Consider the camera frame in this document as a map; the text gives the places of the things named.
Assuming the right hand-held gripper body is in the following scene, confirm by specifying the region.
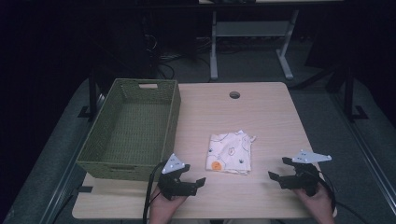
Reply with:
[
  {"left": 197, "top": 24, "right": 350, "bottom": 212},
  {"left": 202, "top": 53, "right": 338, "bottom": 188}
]
[{"left": 278, "top": 149, "right": 332, "bottom": 197}]

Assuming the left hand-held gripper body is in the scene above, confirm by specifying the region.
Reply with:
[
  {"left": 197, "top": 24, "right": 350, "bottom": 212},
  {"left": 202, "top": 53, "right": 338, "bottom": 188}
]
[{"left": 157, "top": 152, "right": 197, "bottom": 201}]

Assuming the white printed cloth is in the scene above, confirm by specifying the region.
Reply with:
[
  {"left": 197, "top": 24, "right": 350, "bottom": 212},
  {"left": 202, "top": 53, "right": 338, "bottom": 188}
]
[{"left": 205, "top": 129, "right": 257, "bottom": 175}]

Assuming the green woven basket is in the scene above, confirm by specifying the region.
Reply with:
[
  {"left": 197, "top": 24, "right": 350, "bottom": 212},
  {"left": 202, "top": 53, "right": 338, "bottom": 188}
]
[{"left": 76, "top": 77, "right": 182, "bottom": 182}]

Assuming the person's left hand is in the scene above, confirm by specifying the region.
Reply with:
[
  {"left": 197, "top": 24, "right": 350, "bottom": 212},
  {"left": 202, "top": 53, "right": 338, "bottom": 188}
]
[{"left": 148, "top": 186, "right": 189, "bottom": 224}]

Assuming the person's right hand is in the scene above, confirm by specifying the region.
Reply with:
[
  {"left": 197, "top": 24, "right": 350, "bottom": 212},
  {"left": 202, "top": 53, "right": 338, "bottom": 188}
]
[{"left": 293, "top": 182, "right": 336, "bottom": 224}]

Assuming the black metal stand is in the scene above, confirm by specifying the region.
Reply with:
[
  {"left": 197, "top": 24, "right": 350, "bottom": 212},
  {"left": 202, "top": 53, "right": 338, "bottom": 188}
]
[
  {"left": 343, "top": 63, "right": 369, "bottom": 123},
  {"left": 78, "top": 69, "right": 101, "bottom": 122}
]

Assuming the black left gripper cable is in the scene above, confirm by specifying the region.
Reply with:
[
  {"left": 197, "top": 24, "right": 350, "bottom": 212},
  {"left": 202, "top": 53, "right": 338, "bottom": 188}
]
[{"left": 142, "top": 160, "right": 168, "bottom": 224}]

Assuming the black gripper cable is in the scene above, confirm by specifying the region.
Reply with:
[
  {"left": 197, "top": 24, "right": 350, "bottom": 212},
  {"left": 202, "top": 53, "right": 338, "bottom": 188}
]
[
  {"left": 317, "top": 171, "right": 372, "bottom": 224},
  {"left": 142, "top": 160, "right": 168, "bottom": 224}
]

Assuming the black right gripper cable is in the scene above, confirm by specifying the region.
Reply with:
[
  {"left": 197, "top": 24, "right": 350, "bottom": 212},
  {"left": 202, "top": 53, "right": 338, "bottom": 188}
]
[{"left": 317, "top": 171, "right": 372, "bottom": 224}]

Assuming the bundle of floor cables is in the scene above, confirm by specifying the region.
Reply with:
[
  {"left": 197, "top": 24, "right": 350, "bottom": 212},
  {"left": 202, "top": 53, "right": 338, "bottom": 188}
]
[{"left": 154, "top": 35, "right": 213, "bottom": 80}]

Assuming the white metal desk frame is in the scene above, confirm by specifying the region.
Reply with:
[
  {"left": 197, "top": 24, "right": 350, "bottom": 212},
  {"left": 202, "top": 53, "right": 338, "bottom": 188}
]
[{"left": 209, "top": 8, "right": 301, "bottom": 81}]

